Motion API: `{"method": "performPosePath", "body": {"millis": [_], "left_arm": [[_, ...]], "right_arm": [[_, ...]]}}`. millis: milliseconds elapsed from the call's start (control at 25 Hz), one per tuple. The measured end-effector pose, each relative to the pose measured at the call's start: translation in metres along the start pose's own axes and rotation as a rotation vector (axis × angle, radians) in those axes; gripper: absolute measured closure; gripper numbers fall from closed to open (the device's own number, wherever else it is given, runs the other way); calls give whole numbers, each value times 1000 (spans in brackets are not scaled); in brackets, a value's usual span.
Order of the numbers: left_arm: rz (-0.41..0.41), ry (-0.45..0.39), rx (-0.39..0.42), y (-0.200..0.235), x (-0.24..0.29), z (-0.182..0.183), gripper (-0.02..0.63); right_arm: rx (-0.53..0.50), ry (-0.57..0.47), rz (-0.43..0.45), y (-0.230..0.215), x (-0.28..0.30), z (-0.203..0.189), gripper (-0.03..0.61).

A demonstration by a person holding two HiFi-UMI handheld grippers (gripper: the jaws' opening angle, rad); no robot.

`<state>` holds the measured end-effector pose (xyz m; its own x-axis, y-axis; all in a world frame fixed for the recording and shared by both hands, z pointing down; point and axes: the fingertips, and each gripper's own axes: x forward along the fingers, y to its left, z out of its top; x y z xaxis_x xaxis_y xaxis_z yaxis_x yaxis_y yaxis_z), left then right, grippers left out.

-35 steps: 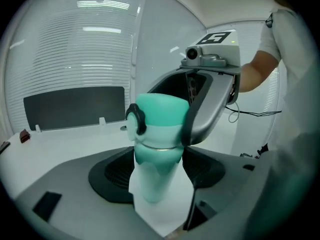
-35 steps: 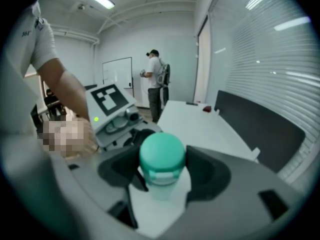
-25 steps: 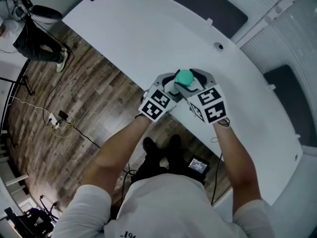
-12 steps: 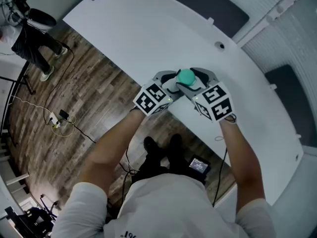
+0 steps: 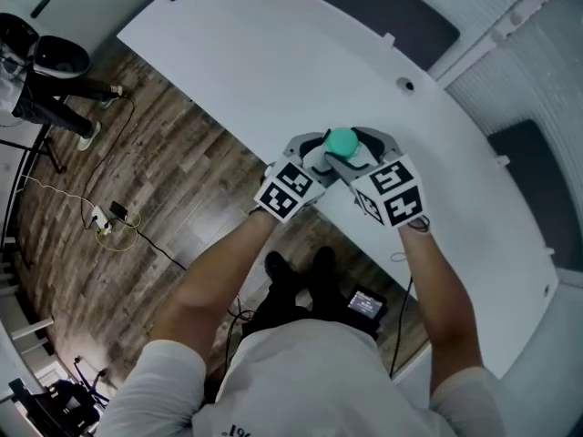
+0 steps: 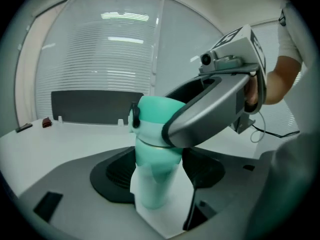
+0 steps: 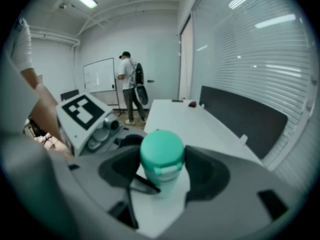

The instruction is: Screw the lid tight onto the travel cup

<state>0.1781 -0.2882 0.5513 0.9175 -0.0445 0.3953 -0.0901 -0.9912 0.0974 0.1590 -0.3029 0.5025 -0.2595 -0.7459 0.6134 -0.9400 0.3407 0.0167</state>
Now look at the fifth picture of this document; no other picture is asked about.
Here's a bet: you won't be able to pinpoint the person's left black shoe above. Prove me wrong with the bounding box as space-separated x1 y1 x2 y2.
264 250 297 290

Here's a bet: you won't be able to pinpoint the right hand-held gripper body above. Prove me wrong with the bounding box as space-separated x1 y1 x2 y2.
339 152 427 229

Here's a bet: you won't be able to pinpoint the yellow cable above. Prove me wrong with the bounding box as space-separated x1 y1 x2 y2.
94 210 142 252

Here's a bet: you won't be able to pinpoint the small black display device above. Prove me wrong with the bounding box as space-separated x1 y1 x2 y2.
346 284 388 322

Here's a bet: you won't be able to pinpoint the dark desk partition panel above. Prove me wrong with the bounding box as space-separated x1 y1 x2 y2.
272 0 460 72
486 119 583 272

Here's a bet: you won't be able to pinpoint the white cable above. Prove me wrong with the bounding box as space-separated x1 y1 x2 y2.
20 174 99 213

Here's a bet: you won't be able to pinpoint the person's right forearm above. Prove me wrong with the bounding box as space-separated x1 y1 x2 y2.
398 225 484 395

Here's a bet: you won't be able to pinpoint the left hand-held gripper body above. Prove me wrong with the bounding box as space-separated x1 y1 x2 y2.
253 154 338 225

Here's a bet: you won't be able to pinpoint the whiteboard on black stand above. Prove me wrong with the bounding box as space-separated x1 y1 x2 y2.
0 120 67 268

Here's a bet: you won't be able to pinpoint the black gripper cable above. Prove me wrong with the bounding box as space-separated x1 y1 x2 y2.
389 275 415 380

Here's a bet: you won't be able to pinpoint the long black floor cable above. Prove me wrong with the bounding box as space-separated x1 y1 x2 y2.
127 218 188 272

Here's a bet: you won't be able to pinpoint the white shelf unit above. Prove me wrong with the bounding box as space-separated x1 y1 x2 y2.
0 243 56 350

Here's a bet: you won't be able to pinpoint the thin black cable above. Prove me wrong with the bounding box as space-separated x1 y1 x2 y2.
80 96 137 231

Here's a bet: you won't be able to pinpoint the white power strip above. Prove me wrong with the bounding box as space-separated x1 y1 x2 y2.
90 205 114 236

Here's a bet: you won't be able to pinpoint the person's white t-shirt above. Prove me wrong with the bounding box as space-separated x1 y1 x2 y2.
97 319 506 437

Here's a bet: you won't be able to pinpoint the black chair with star base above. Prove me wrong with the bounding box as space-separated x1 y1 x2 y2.
8 357 110 437

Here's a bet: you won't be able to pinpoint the person's black shoe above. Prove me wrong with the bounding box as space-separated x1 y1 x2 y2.
264 250 297 290
312 246 338 281

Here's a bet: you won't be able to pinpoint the person's left forearm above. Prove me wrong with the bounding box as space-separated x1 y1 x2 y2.
152 209 277 372

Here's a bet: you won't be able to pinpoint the person's black trousers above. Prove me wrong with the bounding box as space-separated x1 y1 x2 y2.
240 269 379 340

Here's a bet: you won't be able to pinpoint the green round plastic cap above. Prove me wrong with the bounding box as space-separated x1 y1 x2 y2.
322 127 365 161

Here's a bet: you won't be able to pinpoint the person's right black shoe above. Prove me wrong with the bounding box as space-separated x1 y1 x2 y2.
312 246 338 281

